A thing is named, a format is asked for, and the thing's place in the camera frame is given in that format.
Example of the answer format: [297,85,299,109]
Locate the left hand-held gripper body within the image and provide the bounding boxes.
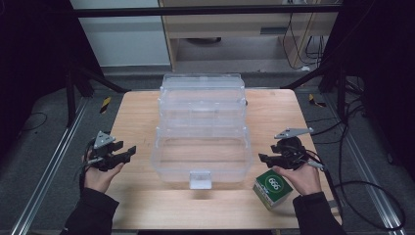
[85,130,126,173]

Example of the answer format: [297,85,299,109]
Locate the light wooden desk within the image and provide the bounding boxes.
[158,0,342,71]

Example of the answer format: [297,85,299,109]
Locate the person's left hand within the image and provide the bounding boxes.
[81,156,126,195]

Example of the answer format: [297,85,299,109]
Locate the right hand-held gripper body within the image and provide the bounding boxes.
[273,126,315,171]

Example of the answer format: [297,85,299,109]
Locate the clear plastic storage box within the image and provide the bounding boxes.
[150,72,254,191]

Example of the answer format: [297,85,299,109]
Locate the black cables under desk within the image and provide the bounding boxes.
[281,13,329,71]

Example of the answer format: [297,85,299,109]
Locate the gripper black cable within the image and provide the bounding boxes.
[74,138,101,194]
[304,148,407,231]

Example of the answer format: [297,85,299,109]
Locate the green cardboard box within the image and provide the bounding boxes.
[253,168,294,211]

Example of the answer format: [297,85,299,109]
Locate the white cabinet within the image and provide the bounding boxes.
[69,0,172,68]

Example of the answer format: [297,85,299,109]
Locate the aluminium floor rail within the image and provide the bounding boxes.
[9,97,90,235]
[322,94,409,235]

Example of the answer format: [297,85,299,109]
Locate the black floor cables bundle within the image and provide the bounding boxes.
[304,77,373,184]

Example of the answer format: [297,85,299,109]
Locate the thin black floor cable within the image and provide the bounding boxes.
[19,111,49,135]

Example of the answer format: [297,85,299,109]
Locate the black metal stand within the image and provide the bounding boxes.
[280,60,363,121]
[64,65,131,129]

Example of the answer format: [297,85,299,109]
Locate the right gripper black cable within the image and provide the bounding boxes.
[304,148,407,231]

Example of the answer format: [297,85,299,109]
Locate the person's right hand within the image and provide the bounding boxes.
[271,162,323,197]

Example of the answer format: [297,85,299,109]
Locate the black yellow striped tape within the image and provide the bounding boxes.
[307,93,327,109]
[99,96,113,115]

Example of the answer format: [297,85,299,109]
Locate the black curtain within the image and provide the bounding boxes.
[0,0,102,161]
[321,0,415,180]

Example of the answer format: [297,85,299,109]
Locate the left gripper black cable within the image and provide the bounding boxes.
[74,138,101,194]

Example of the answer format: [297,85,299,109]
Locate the black horizontal frame bar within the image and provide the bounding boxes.
[71,4,342,19]

